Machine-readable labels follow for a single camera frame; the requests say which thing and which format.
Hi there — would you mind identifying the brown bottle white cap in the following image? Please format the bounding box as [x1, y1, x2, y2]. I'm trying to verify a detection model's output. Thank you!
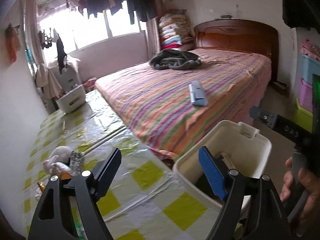
[37, 182, 46, 192]

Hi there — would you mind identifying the silver pill blister pack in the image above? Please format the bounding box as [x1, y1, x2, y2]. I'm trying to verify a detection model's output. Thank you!
[69, 151, 84, 176]

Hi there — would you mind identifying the white fluffy plush slipper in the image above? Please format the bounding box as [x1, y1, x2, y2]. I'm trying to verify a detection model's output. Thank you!
[49, 146, 73, 164]

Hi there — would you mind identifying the white plastic trash bin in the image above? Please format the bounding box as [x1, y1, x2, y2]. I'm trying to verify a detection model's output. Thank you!
[173, 120, 272, 211]

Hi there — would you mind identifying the person's right hand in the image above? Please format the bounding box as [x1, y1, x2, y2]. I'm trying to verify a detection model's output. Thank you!
[280, 152, 319, 237]

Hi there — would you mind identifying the colourful plastic drawer unit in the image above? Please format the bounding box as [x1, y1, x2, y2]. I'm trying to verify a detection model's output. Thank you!
[295, 39, 319, 132]

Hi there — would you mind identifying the striped bed sheet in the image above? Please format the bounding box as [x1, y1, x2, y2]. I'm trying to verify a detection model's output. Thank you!
[95, 49, 272, 160]

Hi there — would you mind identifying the light blue folded box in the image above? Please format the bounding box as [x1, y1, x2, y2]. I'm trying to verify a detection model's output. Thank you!
[189, 80, 208, 107]

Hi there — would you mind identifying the white storage basket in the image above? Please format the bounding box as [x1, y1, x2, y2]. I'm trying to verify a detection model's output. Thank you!
[56, 85, 86, 113]

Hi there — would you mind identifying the wooden headboard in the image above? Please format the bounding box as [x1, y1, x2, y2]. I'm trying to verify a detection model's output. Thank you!
[194, 18, 279, 82]

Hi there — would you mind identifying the white washing machine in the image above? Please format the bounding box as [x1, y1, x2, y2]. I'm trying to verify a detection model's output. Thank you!
[48, 55, 82, 92]

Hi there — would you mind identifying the dark grey crumpled blanket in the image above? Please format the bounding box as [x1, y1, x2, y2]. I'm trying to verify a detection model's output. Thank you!
[149, 49, 201, 70]

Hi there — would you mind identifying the stack of folded quilts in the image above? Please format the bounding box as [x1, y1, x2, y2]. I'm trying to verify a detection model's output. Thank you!
[158, 9, 195, 51]

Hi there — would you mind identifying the pink curtain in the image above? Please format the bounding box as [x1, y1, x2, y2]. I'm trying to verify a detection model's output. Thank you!
[145, 0, 165, 60]

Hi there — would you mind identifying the orange cloth wall hanging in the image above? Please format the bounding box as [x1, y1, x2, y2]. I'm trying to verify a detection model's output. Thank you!
[5, 23, 21, 64]

